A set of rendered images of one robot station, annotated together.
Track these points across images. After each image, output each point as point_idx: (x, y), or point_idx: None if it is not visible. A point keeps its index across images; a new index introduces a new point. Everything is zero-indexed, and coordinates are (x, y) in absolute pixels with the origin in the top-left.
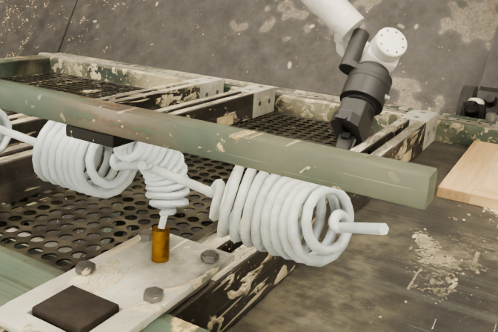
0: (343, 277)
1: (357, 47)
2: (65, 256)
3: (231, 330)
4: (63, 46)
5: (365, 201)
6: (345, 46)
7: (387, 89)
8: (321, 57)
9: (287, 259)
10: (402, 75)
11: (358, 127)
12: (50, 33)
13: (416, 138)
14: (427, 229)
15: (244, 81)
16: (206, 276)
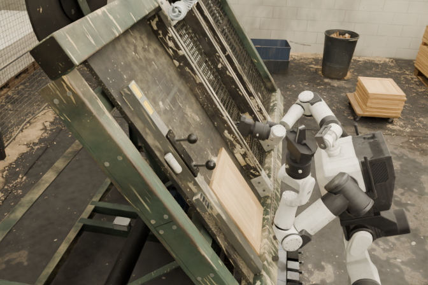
0: (178, 79)
1: (276, 125)
2: (176, 29)
3: (159, 42)
4: (308, 130)
5: (211, 118)
6: None
7: (260, 135)
8: (335, 233)
9: (180, 64)
10: (335, 272)
11: (240, 121)
12: (314, 125)
13: (250, 164)
14: (201, 124)
15: (309, 201)
16: (167, 15)
